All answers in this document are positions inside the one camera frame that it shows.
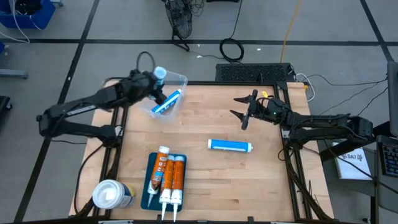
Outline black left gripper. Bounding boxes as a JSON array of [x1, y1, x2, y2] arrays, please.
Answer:
[[123, 70, 169, 106]]

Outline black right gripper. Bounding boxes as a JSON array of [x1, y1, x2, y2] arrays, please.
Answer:
[[229, 89, 293, 131]]

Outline blue silicone tube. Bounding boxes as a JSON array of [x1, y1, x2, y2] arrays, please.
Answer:
[[207, 139, 254, 154], [153, 66, 168, 91], [150, 88, 183, 114]]

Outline orange sealant tube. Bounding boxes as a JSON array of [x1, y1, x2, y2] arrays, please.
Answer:
[[147, 145, 171, 208], [159, 154, 175, 222], [170, 155, 185, 223]]

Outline clear plastic bin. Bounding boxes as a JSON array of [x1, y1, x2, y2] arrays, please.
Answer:
[[141, 70, 189, 121]]

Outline teal plastic tray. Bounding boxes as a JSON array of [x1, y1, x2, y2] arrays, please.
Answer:
[[140, 151, 188, 213]]

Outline white printed paper sheet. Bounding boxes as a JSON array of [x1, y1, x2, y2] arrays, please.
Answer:
[[332, 146, 373, 180]]

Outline blue storage bin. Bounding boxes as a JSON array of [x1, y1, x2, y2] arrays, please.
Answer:
[[0, 0, 56, 29]]

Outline black keyboard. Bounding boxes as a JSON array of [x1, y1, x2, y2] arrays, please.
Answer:
[[381, 142, 398, 178]]

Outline black left wrist camera cable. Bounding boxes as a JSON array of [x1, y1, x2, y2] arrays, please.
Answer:
[[136, 51, 156, 74]]

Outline black table frame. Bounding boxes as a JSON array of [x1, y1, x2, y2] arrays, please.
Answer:
[[93, 81, 335, 224]]

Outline coiled black cable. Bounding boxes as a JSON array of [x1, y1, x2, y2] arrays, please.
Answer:
[[219, 37, 245, 63]]

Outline white cable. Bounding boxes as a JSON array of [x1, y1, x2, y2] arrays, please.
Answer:
[[295, 73, 316, 103]]

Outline black wire fan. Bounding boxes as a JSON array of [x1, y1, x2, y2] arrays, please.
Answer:
[[164, 0, 194, 52]]

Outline yellow hanging cable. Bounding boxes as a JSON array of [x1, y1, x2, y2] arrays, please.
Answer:
[[279, 0, 302, 64]]

